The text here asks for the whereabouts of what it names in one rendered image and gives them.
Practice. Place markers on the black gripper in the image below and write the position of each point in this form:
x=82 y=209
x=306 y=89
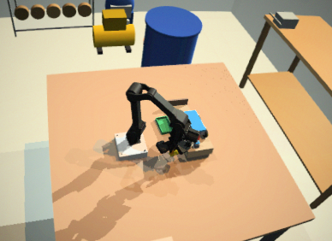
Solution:
x=164 y=147

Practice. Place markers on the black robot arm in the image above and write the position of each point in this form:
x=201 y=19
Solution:
x=179 y=120

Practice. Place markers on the tan wooden ramp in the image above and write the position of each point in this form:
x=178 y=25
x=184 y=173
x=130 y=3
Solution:
x=197 y=151

